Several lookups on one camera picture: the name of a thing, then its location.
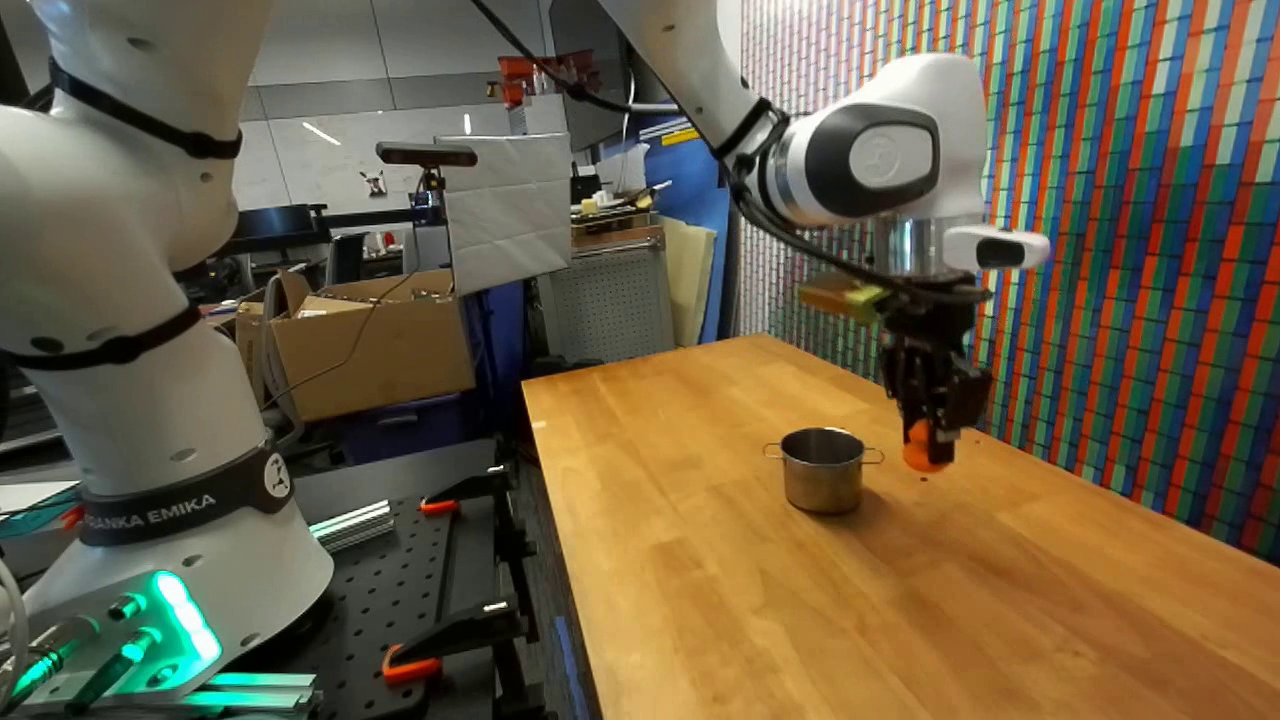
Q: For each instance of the cardboard box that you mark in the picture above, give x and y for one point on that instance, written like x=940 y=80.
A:
x=358 y=346

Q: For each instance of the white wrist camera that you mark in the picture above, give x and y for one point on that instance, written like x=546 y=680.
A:
x=984 y=246

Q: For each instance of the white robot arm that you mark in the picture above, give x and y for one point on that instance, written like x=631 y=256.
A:
x=123 y=182

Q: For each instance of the orange black clamp front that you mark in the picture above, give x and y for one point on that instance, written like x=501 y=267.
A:
x=422 y=657

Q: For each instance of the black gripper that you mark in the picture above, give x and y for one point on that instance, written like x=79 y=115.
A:
x=929 y=371

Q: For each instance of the orange black clamp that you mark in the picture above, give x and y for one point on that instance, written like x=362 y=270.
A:
x=422 y=657
x=446 y=502

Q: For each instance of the silver metal pot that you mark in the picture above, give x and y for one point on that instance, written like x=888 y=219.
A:
x=825 y=470

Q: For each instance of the orange rubber duck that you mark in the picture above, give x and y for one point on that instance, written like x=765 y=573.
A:
x=925 y=449

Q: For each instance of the black camera on stand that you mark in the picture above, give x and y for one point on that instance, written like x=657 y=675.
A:
x=431 y=163

